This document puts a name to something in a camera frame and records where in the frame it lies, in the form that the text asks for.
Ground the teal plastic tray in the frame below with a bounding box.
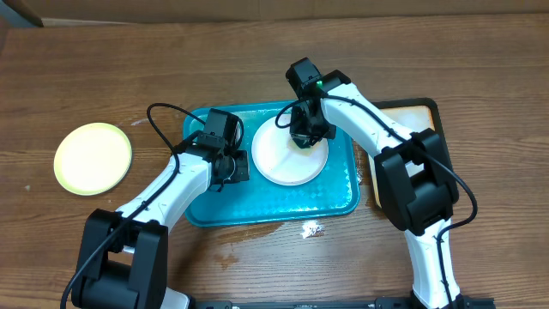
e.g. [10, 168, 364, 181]
[183, 100, 361, 228]

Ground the green yellow sponge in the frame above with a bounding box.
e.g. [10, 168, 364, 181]
[289, 138, 323, 156]

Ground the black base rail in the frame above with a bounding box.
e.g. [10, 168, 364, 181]
[189, 295, 496, 309]

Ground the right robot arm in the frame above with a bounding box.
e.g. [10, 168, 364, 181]
[286, 58, 462, 308]

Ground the pale pink plate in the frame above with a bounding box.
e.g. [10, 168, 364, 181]
[251, 117, 329, 186]

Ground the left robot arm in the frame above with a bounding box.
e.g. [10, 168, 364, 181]
[60, 108, 250, 308]

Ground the black tray with soapy water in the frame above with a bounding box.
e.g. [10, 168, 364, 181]
[368, 98, 443, 209]

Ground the yellow plate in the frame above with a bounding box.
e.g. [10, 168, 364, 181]
[53, 123, 132, 196]

